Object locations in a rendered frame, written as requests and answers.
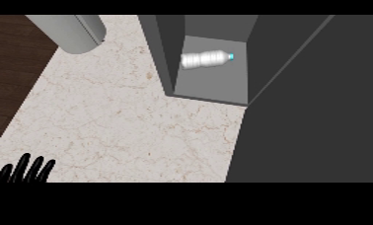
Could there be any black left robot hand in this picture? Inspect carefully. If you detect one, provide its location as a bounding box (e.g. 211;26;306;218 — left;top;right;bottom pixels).
0;152;58;184

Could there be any dark grey cabinet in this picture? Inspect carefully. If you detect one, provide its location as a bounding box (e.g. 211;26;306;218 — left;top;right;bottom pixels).
138;14;337;108

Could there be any clear plastic water bottle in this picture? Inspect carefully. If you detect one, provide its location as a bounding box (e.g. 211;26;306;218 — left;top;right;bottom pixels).
180;49;236;70

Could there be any dark grey cabinet door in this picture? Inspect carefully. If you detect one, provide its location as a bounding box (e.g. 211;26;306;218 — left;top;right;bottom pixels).
225;14;373;184

